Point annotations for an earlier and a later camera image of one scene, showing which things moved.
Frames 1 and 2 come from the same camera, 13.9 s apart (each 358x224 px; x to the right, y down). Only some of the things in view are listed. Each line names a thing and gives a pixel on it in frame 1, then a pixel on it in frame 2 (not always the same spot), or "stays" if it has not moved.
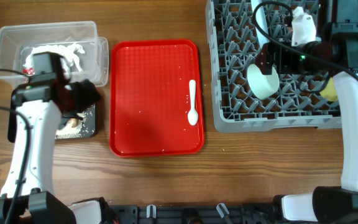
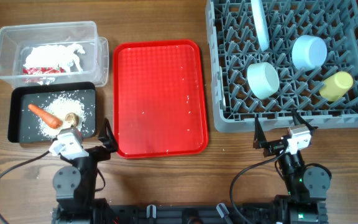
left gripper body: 80,98 -> 98,155
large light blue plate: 261,20 stays
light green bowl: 263,86 stays
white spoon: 192,116 -> 224,102
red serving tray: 150,98 stays
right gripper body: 269,58 -> 277,144
